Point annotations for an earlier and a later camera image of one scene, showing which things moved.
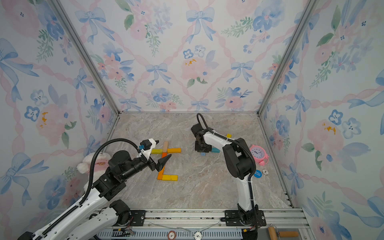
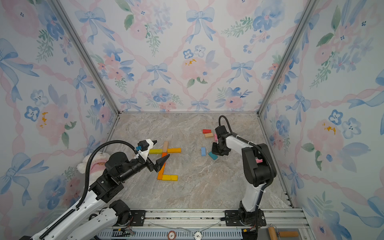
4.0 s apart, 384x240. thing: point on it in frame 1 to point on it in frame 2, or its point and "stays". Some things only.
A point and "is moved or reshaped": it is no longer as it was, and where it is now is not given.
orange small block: [160, 174] stays
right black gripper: [208, 149] to [214, 150]
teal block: [215, 150] is moved or reshaped
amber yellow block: [174, 150] stays
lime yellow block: [157, 151] stays
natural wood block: [165, 146] stays
